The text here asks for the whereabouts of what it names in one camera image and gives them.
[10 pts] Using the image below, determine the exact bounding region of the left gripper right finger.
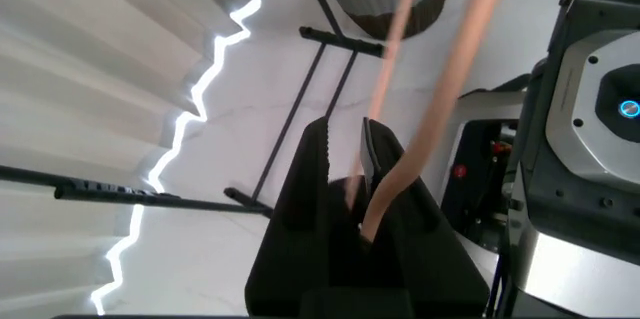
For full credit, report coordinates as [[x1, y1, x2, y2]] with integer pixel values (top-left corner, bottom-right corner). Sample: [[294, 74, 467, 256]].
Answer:
[[359, 117, 491, 316]]

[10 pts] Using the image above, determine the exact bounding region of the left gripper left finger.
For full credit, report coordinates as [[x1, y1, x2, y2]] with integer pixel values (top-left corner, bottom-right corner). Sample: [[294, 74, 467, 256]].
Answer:
[[244, 116, 335, 316]]

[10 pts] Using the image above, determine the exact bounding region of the pink clothes hanger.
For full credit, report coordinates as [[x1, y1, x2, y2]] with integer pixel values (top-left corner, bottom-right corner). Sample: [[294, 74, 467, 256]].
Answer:
[[344, 0, 514, 243]]

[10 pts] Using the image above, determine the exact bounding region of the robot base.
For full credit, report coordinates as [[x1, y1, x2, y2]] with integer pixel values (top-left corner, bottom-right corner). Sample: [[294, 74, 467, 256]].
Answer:
[[439, 0, 640, 318]]

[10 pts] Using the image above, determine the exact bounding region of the black clothes rack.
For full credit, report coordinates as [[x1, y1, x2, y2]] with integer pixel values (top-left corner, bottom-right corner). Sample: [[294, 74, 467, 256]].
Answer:
[[0, 0, 386, 220]]

